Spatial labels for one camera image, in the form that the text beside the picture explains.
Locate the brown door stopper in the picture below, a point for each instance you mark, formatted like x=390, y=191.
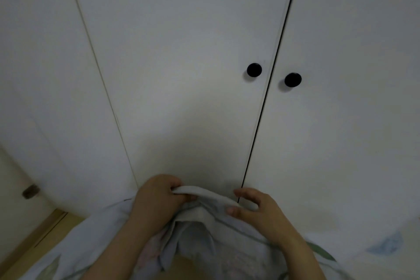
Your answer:
x=30, y=191

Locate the white leaf print cloth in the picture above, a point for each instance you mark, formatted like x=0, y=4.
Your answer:
x=210, y=224

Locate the white wardrobe door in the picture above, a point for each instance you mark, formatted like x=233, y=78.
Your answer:
x=347, y=119
x=183, y=69

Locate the person's left forearm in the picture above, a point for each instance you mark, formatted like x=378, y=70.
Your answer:
x=124, y=252

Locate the person's left thumb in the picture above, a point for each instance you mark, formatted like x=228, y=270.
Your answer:
x=187, y=197

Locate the cream room door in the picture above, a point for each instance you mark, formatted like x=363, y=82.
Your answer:
x=16, y=214

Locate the white wardrobe side panel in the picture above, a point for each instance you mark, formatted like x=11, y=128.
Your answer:
x=55, y=86

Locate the person's right hand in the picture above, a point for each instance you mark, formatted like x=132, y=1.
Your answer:
x=265, y=219

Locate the black round door knob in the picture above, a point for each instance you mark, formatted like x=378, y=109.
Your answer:
x=292, y=80
x=254, y=70

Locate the person's right forearm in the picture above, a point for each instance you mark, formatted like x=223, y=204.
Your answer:
x=300, y=258

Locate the person's right thumb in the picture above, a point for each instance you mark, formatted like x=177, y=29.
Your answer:
x=237, y=212

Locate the person's left hand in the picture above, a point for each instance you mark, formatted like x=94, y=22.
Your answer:
x=154, y=204

